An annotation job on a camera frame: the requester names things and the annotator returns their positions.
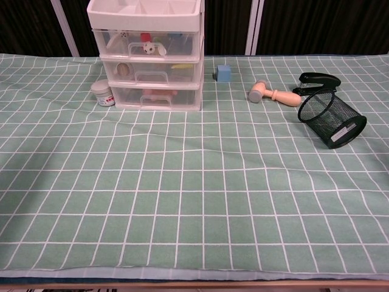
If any clear drawer with wooden disc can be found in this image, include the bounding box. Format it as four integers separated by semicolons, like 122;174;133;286
102;60;200;85

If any clear drawer with toys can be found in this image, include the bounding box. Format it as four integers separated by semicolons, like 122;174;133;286
92;29;201;58

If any small wooden mallet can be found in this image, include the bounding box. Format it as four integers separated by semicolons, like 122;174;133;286
249;80;303;108

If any green checkered tablecloth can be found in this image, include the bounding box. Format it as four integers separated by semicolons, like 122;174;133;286
0;54;389;279

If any blue cube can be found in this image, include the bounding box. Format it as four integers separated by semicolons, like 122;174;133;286
212;64;231;82

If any small white labelled jar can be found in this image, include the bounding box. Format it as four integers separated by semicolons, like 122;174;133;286
91;79;115;107

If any black mesh pen holder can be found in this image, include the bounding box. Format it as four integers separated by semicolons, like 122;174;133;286
297;90;367;150

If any black stapler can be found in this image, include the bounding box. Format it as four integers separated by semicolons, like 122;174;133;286
292;72;341;96

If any black curtain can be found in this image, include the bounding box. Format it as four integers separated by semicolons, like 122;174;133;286
0;0;389;57

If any white frame post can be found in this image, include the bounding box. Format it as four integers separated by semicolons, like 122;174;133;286
244;0;264;56
50;0;80;57

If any white plastic drawer organizer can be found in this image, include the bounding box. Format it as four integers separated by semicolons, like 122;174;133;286
86;0;205;111

